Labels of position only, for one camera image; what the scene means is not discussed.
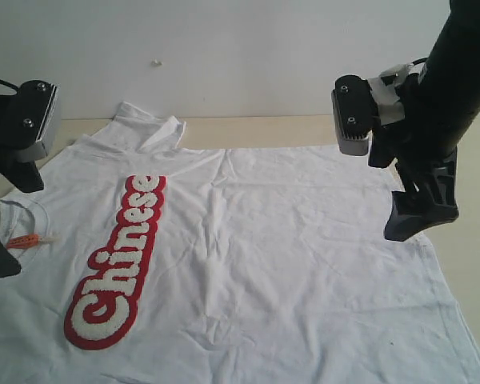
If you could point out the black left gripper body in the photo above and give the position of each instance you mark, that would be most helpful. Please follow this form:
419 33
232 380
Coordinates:
0 132

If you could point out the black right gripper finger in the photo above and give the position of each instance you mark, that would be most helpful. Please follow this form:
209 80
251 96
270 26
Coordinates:
427 198
382 152

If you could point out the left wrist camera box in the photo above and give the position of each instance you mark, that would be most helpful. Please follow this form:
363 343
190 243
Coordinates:
40 117

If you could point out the small white wall fixture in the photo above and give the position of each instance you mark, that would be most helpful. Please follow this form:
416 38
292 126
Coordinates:
156 62

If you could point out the orange neck tag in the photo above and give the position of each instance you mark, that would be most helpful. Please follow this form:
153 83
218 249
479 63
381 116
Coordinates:
28 241

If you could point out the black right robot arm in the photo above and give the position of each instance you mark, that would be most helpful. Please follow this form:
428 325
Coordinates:
456 56

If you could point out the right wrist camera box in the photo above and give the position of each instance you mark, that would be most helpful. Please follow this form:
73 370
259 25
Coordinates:
352 111

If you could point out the white t-shirt red lettering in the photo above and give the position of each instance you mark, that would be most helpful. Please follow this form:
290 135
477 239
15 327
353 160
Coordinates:
171 265

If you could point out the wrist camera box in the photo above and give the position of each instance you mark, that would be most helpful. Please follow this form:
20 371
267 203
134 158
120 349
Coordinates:
352 111
40 117

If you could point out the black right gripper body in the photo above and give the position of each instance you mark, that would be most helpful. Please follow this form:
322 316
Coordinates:
419 114

